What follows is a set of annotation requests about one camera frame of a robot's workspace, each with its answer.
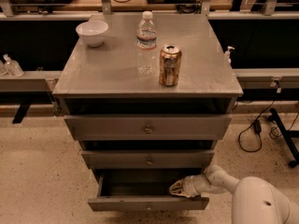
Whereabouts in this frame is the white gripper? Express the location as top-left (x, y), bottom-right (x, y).
top-left (169, 175), bottom-right (209, 198)

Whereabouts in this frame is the grey bottom drawer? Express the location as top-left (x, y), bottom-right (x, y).
top-left (88, 169), bottom-right (209, 211)

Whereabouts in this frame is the grey drawer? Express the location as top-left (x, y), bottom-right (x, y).
top-left (81, 150), bottom-right (214, 169)
top-left (64, 114), bottom-right (232, 141)
top-left (88, 169), bottom-right (209, 211)

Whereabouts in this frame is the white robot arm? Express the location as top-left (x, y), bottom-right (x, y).
top-left (169, 164), bottom-right (299, 224)

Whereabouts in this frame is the grey middle drawer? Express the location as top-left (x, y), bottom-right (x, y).
top-left (81, 150), bottom-right (214, 169)

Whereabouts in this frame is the grey drawer cabinet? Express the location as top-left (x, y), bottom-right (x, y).
top-left (51, 13), bottom-right (244, 192)

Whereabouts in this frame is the grey top drawer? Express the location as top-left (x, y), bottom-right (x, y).
top-left (64, 114), bottom-right (232, 141)

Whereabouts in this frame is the black stand leg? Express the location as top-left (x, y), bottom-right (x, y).
top-left (270, 108), bottom-right (299, 168)

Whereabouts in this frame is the orange soda can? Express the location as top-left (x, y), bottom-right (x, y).
top-left (160, 45), bottom-right (182, 87)

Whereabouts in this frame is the white pump dispenser bottle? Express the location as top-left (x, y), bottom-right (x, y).
top-left (224, 46), bottom-right (235, 63)

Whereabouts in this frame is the clear plastic water bottle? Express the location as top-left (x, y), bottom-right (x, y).
top-left (136, 11), bottom-right (157, 76)

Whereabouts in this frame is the white bowl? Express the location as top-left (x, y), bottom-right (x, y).
top-left (76, 21), bottom-right (108, 47)

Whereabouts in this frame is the clear sanitizer bottle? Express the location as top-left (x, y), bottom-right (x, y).
top-left (3, 54), bottom-right (24, 77)

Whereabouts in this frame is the black floor power cable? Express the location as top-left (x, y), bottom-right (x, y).
top-left (237, 101), bottom-right (277, 154)

